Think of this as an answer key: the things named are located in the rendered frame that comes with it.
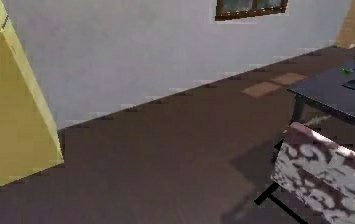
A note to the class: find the dark framed window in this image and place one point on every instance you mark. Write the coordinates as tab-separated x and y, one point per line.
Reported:
250	7

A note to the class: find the maroon white patterned chair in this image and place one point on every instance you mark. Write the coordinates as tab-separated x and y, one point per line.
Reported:
321	173

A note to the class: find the yellow cupboard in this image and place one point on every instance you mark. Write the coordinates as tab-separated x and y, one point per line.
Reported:
15	110

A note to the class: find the black table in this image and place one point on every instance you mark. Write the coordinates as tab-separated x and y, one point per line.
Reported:
338	91

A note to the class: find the small green object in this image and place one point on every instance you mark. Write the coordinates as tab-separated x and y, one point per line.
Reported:
345	71

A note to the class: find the flat black object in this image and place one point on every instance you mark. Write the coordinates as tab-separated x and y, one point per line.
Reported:
353	84

